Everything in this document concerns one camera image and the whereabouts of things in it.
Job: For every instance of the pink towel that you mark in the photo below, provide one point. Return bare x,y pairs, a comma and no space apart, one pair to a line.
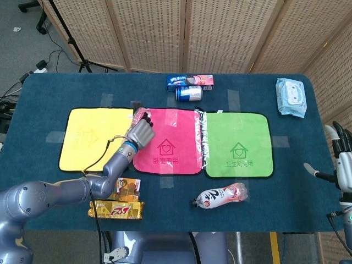
178,132

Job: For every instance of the blue pink cookie box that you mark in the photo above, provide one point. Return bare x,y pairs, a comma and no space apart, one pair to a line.
192,81

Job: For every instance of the clear tape strip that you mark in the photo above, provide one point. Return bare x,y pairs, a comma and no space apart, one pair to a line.
166,181

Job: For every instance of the blue silver drink can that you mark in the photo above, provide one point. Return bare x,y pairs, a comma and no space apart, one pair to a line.
189,93

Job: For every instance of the blue orange cookie box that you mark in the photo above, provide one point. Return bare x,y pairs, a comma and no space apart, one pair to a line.
127,189

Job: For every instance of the white power strip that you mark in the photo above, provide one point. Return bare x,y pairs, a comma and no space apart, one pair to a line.
40,66

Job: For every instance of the green towel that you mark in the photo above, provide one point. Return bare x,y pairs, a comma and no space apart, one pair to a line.
236,129

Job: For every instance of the gold cracker pack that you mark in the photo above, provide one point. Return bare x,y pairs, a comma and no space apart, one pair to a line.
118,210

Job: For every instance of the yellow towel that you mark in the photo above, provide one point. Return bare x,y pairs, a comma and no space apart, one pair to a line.
82,143

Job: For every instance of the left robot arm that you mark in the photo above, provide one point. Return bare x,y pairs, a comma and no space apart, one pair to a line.
68,189

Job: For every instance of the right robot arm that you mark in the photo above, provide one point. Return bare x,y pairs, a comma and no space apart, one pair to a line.
347,209

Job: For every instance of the black cap sports drink bottle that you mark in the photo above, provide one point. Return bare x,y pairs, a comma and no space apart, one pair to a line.
220,196

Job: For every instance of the light blue wet wipes pack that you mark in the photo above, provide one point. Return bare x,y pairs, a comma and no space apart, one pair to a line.
291,96

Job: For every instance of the dark blue table cover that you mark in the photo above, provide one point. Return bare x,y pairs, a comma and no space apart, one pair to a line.
288,198

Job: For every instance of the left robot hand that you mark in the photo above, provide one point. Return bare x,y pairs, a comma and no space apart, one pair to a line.
141,134

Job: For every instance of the black tripod stand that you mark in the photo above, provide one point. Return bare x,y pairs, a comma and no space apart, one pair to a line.
71,41

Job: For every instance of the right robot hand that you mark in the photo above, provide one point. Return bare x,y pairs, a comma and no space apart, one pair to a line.
345,167

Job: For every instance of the wooden folding screen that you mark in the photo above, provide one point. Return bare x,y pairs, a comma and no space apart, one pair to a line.
154,33

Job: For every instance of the grey robot torso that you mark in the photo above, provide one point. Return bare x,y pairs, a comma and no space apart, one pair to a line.
165,247

